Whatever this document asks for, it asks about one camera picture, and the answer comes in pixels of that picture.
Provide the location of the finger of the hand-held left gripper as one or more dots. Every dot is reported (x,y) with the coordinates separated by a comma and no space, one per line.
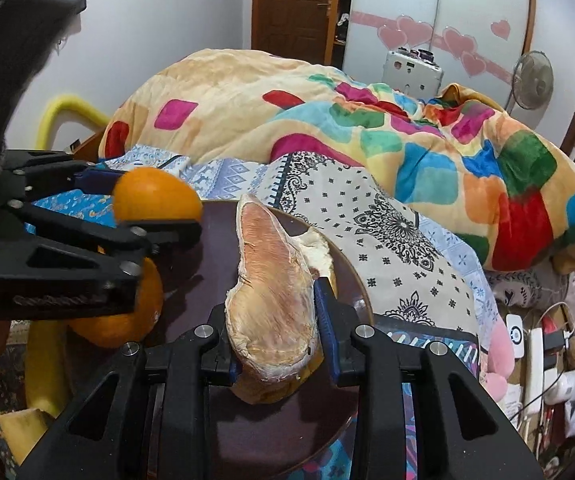
(95,178)
(82,260)

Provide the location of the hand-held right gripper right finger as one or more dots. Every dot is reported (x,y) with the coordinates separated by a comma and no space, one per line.
(325,310)

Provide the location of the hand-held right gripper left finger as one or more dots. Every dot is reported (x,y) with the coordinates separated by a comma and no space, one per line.
(217,360)

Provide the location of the peeled pomelo piece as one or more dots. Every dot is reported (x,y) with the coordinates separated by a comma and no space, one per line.
(272,300)

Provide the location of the orange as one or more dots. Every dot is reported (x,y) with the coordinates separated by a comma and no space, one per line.
(127,320)
(157,195)

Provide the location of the dark brown round plate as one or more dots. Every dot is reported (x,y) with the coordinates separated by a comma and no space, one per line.
(192,280)

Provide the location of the blue gold patterned cloth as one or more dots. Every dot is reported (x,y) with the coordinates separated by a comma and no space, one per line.
(72,207)

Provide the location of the yellow foam tube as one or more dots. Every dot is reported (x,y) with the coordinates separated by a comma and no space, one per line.
(65,107)

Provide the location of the white black paisley cloth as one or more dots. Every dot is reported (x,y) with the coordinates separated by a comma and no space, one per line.
(367,210)

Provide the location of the yellow pomelo peel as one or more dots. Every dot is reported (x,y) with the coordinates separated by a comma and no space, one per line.
(20,435)
(45,370)

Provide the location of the blue white patterned pillow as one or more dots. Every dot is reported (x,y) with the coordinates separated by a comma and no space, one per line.
(227,176)

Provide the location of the multicolour striped cloth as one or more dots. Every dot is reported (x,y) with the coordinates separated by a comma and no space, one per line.
(417,410)

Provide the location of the light blue bed sheet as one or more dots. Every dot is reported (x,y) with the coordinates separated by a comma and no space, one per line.
(467,270)

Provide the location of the colourful patchwork blanket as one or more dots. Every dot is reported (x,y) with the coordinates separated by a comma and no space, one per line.
(247,85)

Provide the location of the pink plush toy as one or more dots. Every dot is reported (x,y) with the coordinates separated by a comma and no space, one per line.
(500,360)

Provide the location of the white round-button device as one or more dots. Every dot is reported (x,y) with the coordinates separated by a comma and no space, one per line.
(515,335)

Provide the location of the white power strip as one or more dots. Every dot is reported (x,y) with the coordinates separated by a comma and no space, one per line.
(535,370)

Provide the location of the white metal case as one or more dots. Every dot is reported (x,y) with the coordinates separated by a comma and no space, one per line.
(412,75)

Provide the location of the brown wooden door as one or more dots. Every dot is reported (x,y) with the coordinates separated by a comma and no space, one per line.
(287,5)

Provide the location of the open shelf with clothes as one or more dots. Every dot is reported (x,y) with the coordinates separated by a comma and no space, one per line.
(343,5)

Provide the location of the standing electric fan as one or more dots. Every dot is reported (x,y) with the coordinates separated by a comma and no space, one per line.
(532,80)

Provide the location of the white wardrobe with pink hearts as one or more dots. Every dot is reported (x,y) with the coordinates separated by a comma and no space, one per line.
(467,5)

